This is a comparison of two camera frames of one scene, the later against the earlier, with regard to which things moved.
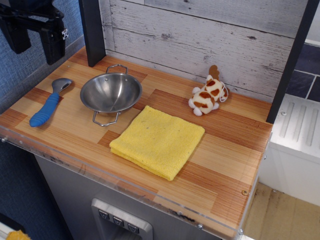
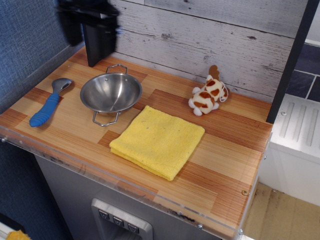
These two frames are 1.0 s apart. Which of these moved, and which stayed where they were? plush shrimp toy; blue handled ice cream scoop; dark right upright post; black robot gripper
Moved: black robot gripper
Stayed: blue handled ice cream scoop; plush shrimp toy; dark right upright post
